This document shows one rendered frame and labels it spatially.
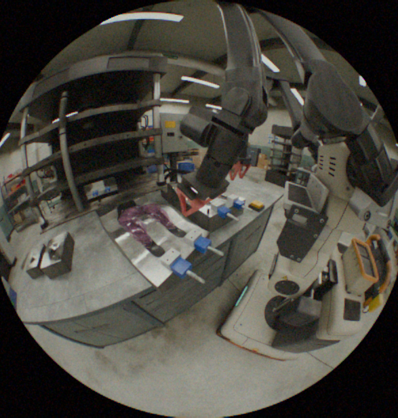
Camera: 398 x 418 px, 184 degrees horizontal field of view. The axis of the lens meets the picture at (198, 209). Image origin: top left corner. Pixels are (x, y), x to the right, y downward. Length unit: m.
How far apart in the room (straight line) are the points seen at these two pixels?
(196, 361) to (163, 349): 0.26
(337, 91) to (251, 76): 0.11
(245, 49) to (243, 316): 1.07
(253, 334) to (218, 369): 0.43
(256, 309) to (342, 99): 0.99
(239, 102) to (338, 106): 0.12
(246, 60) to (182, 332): 1.31
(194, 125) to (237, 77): 0.11
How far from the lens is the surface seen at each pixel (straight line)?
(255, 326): 0.94
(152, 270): 0.36
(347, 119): 0.18
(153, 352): 1.21
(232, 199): 0.56
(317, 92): 0.18
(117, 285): 0.45
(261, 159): 7.45
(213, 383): 1.23
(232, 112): 0.18
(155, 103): 1.12
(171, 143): 1.28
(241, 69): 0.22
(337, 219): 0.41
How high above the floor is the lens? 1.15
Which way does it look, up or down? 31 degrees down
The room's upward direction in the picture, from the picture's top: straight up
